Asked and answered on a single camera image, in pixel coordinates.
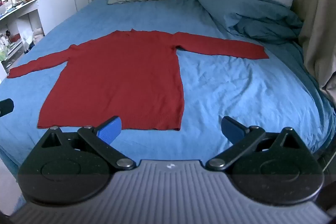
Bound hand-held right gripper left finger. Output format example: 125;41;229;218
38;116;137;171

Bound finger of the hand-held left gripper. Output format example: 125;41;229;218
0;98;14;118

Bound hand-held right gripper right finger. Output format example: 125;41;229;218
206;116;305;171

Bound red long-sleeved sweater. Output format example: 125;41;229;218
7;29;269;131

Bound blue bed sheet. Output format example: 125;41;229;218
0;0;336;169

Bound white shelf unit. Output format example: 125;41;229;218
0;0;49;80

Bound teal folded duvet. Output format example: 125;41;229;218
195;0;305;44

